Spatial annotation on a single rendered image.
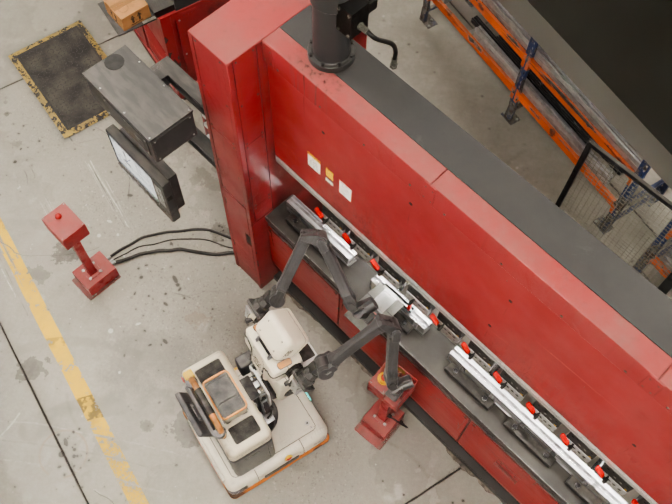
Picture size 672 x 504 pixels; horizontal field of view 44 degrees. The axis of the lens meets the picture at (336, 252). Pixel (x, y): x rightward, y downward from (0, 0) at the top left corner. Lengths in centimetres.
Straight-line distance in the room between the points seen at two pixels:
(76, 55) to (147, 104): 286
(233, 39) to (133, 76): 61
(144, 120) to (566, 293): 195
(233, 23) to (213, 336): 238
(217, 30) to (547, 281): 168
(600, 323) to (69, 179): 405
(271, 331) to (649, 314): 170
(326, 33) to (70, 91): 348
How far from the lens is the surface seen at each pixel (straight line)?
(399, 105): 339
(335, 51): 340
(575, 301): 310
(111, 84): 399
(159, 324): 549
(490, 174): 327
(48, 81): 661
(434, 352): 445
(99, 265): 561
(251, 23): 364
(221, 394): 434
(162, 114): 384
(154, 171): 410
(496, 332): 374
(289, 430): 491
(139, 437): 529
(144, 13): 545
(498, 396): 433
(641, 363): 309
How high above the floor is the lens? 504
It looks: 64 degrees down
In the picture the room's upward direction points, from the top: 2 degrees clockwise
